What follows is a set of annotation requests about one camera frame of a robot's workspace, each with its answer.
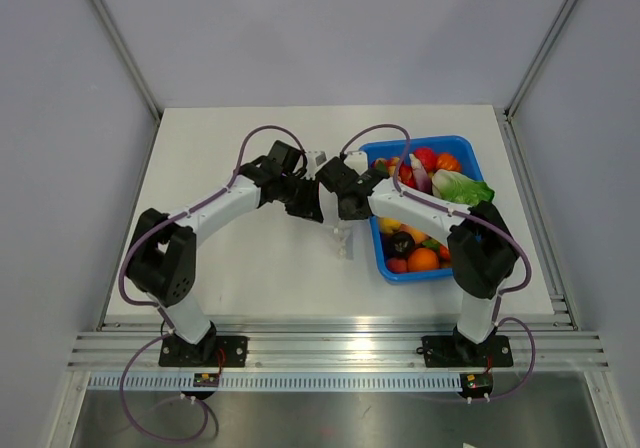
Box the small pink peach toy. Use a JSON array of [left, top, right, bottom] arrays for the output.
[[386, 258, 408, 274]]

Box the lychee cluster toy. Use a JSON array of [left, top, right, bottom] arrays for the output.
[[371, 157, 417, 188]]

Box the blue plastic bin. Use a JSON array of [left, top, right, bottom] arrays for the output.
[[369, 135, 484, 284]]

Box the aluminium mounting rail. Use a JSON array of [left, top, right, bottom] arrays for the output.
[[67, 313, 610, 372]]

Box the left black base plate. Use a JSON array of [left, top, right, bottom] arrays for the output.
[[158, 335, 249, 368]]

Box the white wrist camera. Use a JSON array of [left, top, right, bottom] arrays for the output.
[[344, 151, 369, 174], [305, 151, 327, 179]]

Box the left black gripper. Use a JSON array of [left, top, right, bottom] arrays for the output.
[[278, 173, 323, 223]]

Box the red strawberry toy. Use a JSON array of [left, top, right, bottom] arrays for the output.
[[413, 147, 438, 172]]

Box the clear zip top bag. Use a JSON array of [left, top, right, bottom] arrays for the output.
[[327, 220, 355, 261]]

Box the orange persimmon toy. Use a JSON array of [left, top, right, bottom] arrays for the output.
[[436, 153, 462, 173]]

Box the black eggplant toy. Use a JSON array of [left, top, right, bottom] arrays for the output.
[[386, 231, 416, 259]]

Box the orange fruit toy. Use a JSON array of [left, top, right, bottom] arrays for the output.
[[407, 247, 440, 273]]

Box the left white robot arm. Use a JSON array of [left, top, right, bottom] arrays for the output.
[[119, 141, 326, 367]]

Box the white slotted cable duct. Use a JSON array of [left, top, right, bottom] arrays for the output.
[[87, 372, 461, 393]]

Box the green cabbage toy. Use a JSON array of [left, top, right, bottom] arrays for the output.
[[431, 169, 495, 206]]

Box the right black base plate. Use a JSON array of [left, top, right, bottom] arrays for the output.
[[417, 335, 514, 368]]

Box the purple onion toy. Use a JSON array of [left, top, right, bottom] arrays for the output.
[[409, 154, 432, 194]]

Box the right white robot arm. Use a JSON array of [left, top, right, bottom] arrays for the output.
[[315, 157, 519, 369]]

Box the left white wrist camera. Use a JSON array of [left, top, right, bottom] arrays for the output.
[[305, 151, 327, 179]]

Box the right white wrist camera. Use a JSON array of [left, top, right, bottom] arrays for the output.
[[344, 151, 369, 174]]

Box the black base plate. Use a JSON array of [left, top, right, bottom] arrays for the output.
[[158, 335, 249, 368], [417, 335, 514, 368]]

